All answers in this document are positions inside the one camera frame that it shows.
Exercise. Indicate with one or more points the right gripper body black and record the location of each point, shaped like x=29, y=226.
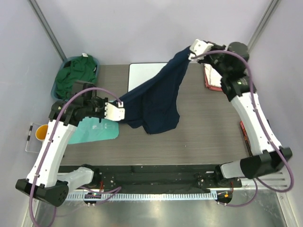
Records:
x=217, y=60

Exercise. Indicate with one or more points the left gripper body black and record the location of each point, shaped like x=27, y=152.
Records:
x=96, y=107

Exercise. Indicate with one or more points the navy blue t shirt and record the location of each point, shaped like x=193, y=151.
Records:
x=153, y=104

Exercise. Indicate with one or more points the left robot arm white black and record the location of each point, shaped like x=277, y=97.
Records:
x=43, y=182

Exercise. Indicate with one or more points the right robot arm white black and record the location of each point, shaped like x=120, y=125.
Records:
x=267, y=153

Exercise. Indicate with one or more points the teal cutting board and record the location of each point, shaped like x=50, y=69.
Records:
x=91, y=130

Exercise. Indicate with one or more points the pink folded t shirt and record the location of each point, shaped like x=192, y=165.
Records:
x=211, y=87

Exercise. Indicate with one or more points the green t shirt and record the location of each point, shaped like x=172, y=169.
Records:
x=75, y=75

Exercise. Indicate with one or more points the teal laundry basket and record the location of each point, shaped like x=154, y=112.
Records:
x=56, y=92

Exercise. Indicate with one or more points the white board with black rim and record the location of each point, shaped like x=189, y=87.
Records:
x=142, y=72

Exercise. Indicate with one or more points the white mug orange inside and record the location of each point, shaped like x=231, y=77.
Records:
x=41, y=132

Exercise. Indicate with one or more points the black white marker pen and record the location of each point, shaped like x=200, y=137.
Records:
x=29, y=133

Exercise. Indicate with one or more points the clear acrylic tray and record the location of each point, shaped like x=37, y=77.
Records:
x=34, y=145

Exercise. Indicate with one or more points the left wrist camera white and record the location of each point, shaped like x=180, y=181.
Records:
x=114, y=112

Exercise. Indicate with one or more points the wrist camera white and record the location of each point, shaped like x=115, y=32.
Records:
x=114, y=112
x=197, y=48

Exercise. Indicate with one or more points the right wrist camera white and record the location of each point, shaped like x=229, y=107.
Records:
x=197, y=48

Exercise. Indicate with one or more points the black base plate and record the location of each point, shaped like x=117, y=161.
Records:
x=164, y=177

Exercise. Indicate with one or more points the white slotted cable duct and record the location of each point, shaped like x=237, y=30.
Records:
x=87, y=196

